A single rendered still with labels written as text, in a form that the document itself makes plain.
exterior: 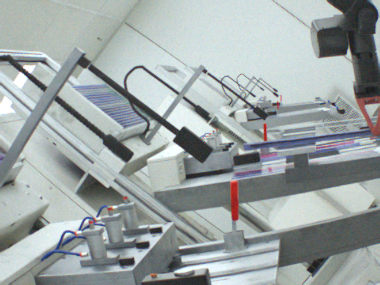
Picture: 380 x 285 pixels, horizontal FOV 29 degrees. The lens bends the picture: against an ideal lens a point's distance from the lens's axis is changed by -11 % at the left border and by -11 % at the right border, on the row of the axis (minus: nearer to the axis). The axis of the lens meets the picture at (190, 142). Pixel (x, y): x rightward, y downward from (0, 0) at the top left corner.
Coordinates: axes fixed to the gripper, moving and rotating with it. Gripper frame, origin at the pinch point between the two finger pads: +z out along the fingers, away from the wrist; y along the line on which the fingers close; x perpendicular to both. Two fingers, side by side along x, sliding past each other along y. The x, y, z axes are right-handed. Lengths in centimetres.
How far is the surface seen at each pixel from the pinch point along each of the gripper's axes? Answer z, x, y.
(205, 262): 11.9, -29.5, 28.8
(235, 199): 4.2, -25.0, 21.6
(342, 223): 11.7, -8.4, 18.3
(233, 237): 10.2, -26.1, 22.2
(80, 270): 5, -40, 54
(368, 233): 14.5, -3.8, 18.2
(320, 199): 101, -29, -408
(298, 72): 26, -48, -722
